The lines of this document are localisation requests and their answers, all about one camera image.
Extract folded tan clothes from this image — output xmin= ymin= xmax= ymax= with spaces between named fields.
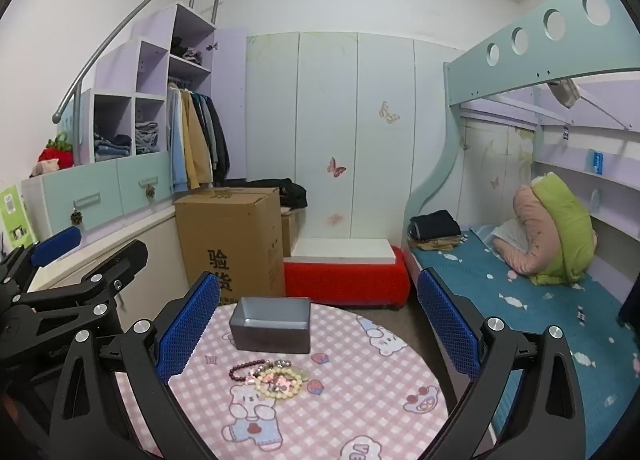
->
xmin=409 ymin=235 xmax=466 ymax=253

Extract teal printed bed sheet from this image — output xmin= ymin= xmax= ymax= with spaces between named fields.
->
xmin=410 ymin=225 xmax=640 ymax=460

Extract grey metal box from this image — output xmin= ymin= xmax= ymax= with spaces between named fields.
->
xmin=228 ymin=296 xmax=312 ymax=355

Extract pink bunny keychain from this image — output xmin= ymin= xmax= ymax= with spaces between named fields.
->
xmin=262 ymin=372 xmax=296 ymax=393

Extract silver chain keychain with charms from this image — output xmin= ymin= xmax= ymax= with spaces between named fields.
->
xmin=245 ymin=359 xmax=296 ymax=383

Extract green and white box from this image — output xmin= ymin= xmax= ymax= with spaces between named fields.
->
xmin=0 ymin=185 xmax=32 ymax=246

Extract strawberry plush toy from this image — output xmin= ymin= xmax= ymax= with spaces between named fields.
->
xmin=39 ymin=133 xmax=73 ymax=163

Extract light blue hanging garment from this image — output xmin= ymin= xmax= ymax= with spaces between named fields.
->
xmin=167 ymin=88 xmax=188 ymax=193

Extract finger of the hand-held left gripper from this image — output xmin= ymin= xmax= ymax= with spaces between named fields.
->
xmin=0 ymin=226 xmax=83 ymax=301
xmin=15 ymin=239 xmax=150 ymax=313

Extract mint bunk bed frame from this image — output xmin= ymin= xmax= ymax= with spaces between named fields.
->
xmin=407 ymin=0 xmax=640 ymax=460

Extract black clothing heap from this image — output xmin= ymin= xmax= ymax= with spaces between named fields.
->
xmin=245 ymin=177 xmax=308 ymax=211

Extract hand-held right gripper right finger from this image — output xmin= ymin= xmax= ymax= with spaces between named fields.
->
xmin=416 ymin=267 xmax=591 ymax=460

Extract white pillow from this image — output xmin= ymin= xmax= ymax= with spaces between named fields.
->
xmin=492 ymin=219 xmax=531 ymax=253

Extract folded dark clothes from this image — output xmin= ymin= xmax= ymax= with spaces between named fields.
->
xmin=407 ymin=210 xmax=462 ymax=241

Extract small cardboard box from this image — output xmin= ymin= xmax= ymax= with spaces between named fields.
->
xmin=280 ymin=207 xmax=301 ymax=258

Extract large cardboard box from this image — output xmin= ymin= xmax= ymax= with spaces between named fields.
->
xmin=174 ymin=187 xmax=287 ymax=308

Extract pink and green folded quilt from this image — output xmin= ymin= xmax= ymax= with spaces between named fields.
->
xmin=502 ymin=173 xmax=598 ymax=286

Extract dark clothes in shelf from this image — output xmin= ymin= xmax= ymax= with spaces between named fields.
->
xmin=170 ymin=36 xmax=203 ymax=66

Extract mustard hanging jacket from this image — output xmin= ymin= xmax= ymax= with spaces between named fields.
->
xmin=180 ymin=90 xmax=213 ymax=188

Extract grey clip lamp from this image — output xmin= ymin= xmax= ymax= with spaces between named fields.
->
xmin=547 ymin=79 xmax=581 ymax=108

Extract purple stair shelf cabinet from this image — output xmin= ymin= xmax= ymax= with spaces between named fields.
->
xmin=74 ymin=3 xmax=248 ymax=191

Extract pink checkered tablecloth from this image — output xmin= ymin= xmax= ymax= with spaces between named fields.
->
xmin=115 ymin=297 xmax=451 ymax=460

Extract folded grey jeans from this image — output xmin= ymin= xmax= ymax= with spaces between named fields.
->
xmin=135 ymin=121 xmax=159 ymax=155

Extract cream low cabinet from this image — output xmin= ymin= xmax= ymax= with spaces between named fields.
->
xmin=27 ymin=205 xmax=191 ymax=336

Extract folded blue jeans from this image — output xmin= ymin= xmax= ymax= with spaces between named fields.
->
xmin=94 ymin=127 xmax=132 ymax=161

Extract white wardrobe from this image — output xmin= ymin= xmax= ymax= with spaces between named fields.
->
xmin=246 ymin=32 xmax=468 ymax=253

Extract dark cloth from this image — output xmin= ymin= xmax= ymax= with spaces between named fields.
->
xmin=617 ymin=285 xmax=640 ymax=326

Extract grey metal handrail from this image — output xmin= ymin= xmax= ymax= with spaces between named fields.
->
xmin=51 ymin=0 xmax=225 ymax=123

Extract purple bead bracelet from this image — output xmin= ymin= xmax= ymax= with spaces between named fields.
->
xmin=229 ymin=359 xmax=273 ymax=383

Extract red storage bench white top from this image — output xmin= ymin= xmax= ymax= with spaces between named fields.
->
xmin=284 ymin=239 xmax=412 ymax=311

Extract mint drawer cabinet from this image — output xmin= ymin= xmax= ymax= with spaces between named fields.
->
xmin=20 ymin=150 xmax=176 ymax=241

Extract dark hanging jackets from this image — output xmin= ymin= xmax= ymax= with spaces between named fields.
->
xmin=192 ymin=93 xmax=231 ymax=186

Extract yellow bead bracelet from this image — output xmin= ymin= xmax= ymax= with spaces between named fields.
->
xmin=254 ymin=365 xmax=305 ymax=398

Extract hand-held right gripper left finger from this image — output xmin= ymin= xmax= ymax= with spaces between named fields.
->
xmin=47 ymin=270 xmax=222 ymax=460

